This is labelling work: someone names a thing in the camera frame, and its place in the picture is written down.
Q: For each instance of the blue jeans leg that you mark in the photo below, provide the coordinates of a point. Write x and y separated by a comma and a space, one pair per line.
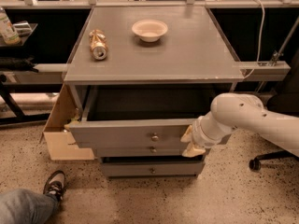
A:
23, 206

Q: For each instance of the grey top drawer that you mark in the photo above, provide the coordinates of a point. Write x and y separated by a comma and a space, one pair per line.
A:
128, 116

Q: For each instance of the open cardboard box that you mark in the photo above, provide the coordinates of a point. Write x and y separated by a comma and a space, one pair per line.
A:
61, 143

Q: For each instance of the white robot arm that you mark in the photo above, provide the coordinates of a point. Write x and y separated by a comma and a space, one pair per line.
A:
231, 111

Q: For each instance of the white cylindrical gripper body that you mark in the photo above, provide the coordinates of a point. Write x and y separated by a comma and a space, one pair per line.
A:
197, 135

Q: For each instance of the dark side shelf table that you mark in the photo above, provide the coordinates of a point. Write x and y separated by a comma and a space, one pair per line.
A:
8, 83

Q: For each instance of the crushed golden soda can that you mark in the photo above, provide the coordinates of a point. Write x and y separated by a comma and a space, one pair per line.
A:
98, 44

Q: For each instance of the black and white sneaker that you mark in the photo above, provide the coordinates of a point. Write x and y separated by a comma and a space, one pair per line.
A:
55, 185

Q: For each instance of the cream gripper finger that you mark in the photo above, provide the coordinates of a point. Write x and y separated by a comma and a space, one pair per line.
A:
187, 136
193, 150

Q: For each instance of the grey middle drawer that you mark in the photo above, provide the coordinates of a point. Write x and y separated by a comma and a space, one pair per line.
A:
137, 152

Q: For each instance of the diagonal metal rod clamp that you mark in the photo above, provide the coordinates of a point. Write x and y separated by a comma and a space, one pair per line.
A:
278, 53

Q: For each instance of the grey bottom drawer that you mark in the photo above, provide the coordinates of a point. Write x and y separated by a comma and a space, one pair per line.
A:
164, 168

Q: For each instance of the grey drawer cabinet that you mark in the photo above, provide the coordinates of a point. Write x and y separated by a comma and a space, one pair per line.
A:
191, 52

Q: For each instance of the yellow-green item in box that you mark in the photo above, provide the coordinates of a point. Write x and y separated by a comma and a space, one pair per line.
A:
71, 124

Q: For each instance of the middle drawer metal knob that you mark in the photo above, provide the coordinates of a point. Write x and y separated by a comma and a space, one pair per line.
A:
153, 150

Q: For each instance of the round metal drawer knob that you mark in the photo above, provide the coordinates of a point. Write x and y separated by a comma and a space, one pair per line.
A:
155, 137

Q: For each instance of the green-label plastic bottle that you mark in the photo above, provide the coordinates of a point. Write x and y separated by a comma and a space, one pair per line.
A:
7, 30

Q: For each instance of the shiny foil packet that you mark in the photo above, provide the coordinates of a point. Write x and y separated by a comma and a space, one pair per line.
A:
22, 28

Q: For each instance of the black office chair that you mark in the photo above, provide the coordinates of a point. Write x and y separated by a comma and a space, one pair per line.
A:
286, 101

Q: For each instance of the bottom drawer metal knob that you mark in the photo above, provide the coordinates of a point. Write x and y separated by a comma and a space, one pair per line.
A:
153, 170

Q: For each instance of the grey drawer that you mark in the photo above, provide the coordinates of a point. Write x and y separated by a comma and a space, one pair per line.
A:
164, 168
137, 152
128, 116

